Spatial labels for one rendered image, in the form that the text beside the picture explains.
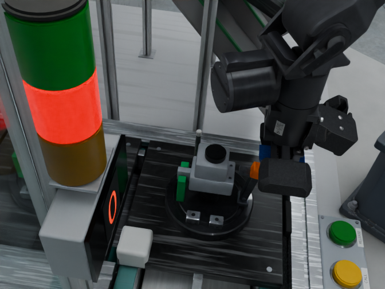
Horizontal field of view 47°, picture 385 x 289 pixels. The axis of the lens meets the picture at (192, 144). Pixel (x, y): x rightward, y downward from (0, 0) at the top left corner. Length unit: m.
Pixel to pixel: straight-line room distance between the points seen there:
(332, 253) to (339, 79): 0.59
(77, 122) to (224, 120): 0.71
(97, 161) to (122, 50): 0.86
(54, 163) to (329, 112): 0.36
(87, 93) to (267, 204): 0.48
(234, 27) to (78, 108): 0.59
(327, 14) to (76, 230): 0.30
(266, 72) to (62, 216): 0.25
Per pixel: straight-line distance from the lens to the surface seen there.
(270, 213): 0.72
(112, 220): 0.43
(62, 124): 0.32
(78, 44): 0.28
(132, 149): 0.78
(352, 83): 1.21
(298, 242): 0.72
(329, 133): 0.56
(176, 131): 0.83
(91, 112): 0.32
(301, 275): 0.69
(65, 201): 0.39
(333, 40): 0.46
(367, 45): 3.09
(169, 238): 0.68
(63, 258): 0.40
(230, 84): 0.46
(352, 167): 0.99
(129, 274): 0.68
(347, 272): 0.70
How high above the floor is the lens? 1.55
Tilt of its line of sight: 47 degrees down
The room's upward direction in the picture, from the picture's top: 6 degrees clockwise
